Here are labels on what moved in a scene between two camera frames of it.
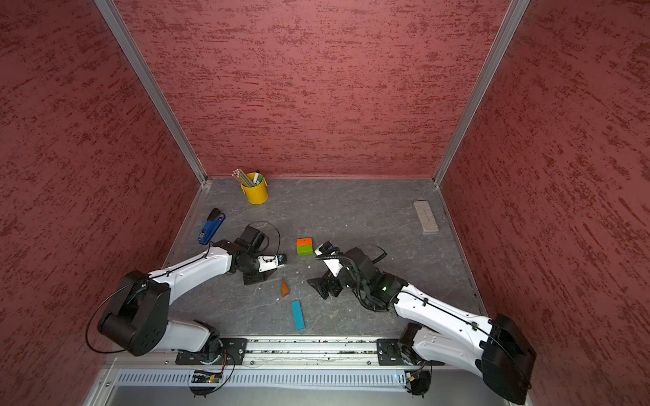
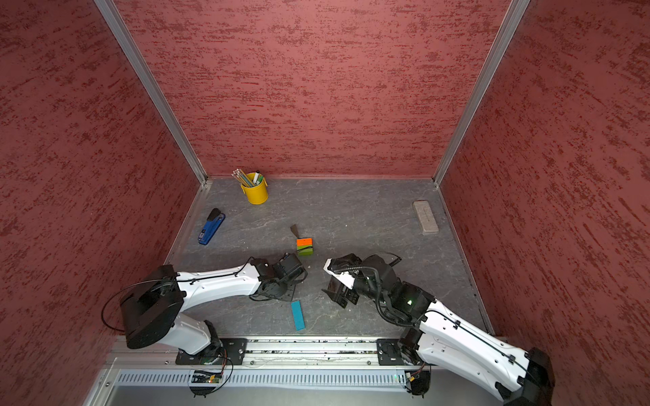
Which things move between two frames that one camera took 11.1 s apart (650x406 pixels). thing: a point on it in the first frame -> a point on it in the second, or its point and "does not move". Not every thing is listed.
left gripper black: x=253 y=279 -> x=272 y=296
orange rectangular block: x=305 y=241 does not move
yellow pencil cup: x=256 y=194 does not move
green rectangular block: x=305 y=250 does not move
